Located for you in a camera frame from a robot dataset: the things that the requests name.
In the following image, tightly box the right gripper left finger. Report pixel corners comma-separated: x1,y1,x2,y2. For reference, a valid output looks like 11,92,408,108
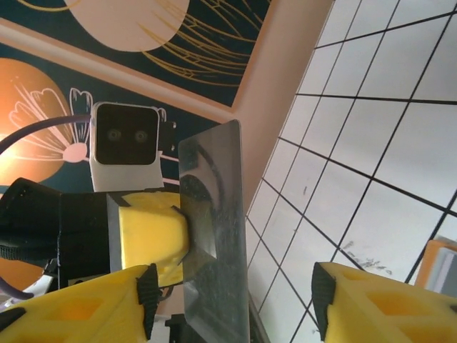
0,263,161,343

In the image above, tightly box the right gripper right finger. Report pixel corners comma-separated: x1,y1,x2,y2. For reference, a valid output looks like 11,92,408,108
312,262,457,343

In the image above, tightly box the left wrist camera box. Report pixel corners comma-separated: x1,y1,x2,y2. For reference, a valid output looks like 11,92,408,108
89,101,161,192

